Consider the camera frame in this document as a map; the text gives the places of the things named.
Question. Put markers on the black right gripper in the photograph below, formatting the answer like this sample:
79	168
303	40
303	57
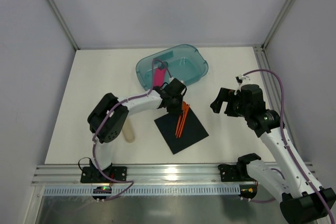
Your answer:
228	102

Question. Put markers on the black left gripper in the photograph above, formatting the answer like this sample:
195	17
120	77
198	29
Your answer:
176	105

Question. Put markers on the black paper napkin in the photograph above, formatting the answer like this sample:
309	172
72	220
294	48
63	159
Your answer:
193	131

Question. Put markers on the orange plastic knife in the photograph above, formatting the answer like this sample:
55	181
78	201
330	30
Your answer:
180	119

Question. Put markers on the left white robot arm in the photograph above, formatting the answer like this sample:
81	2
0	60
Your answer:
110	114

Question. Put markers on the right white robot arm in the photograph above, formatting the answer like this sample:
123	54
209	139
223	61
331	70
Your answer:
300	195

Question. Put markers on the pink rolled napkin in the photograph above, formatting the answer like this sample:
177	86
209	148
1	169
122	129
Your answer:
159	75

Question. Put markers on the teal plastic bin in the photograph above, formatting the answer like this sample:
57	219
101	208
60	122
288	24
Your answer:
183	62

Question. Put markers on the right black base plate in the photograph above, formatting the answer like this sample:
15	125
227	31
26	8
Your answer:
234	173

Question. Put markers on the slotted cable duct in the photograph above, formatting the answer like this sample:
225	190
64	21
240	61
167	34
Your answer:
143	190

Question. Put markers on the aluminium front rail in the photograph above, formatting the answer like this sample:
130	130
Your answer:
203	173

